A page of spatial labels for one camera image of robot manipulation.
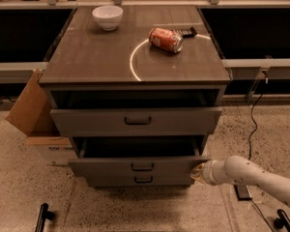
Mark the orange soda can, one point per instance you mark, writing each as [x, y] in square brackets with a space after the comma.
[166, 39]

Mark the white ceramic bowl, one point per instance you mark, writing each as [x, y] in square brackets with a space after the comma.
[108, 17]

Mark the black right base handle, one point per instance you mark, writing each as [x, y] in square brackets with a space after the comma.
[282, 220]

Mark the black snack bar wrapper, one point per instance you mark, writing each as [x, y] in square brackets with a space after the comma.
[186, 33]

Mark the black left base handle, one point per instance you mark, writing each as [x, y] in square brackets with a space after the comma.
[43, 216]

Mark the grey top drawer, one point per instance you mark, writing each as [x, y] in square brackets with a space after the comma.
[136, 121]

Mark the black base handle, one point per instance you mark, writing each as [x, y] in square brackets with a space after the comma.
[282, 220]
[43, 216]

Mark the brown cardboard box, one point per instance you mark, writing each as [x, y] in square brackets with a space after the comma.
[31, 115]

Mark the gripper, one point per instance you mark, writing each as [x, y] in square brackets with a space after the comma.
[209, 172]

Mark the black power adapter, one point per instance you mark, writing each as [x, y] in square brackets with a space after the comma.
[243, 193]

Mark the grey drawer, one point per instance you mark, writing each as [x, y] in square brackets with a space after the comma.
[136, 121]
[127, 156]
[139, 181]

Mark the grey bottom drawer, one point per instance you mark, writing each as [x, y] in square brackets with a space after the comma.
[139, 181]

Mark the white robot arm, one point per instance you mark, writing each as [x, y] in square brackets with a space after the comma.
[237, 170]

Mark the grey drawer cabinet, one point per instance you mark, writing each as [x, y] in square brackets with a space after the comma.
[95, 69]

